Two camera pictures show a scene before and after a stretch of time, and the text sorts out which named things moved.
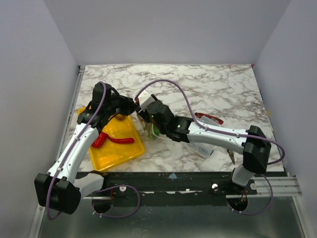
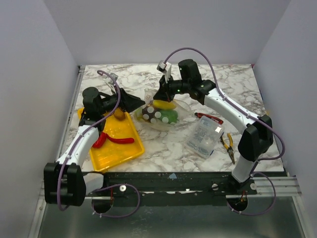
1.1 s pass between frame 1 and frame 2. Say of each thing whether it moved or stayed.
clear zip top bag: moved
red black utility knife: stayed
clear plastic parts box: stayed
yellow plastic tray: stayed
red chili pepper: stayed
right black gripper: moved
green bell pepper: moved
